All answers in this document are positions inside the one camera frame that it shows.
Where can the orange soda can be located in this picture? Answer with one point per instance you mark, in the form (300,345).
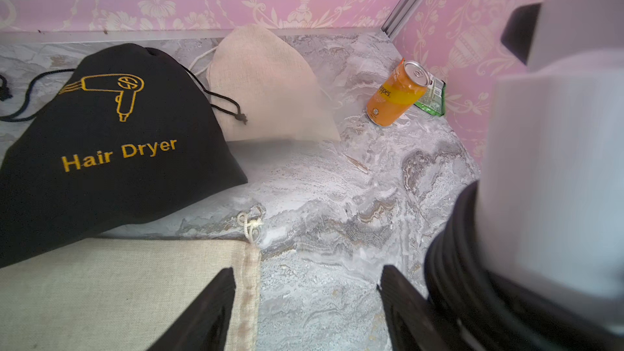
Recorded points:
(407,83)

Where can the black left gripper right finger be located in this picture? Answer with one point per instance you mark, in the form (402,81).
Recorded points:
(413,323)

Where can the green snack packet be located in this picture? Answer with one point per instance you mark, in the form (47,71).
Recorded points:
(433,101)

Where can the white hair dryer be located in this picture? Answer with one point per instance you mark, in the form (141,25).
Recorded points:
(532,255)

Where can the beige hair dryer bag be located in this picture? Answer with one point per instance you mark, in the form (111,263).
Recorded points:
(266,90)

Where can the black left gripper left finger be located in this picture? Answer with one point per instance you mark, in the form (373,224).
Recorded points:
(205,322)

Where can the black drawstring bag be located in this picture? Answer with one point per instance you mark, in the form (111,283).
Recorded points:
(130,138)

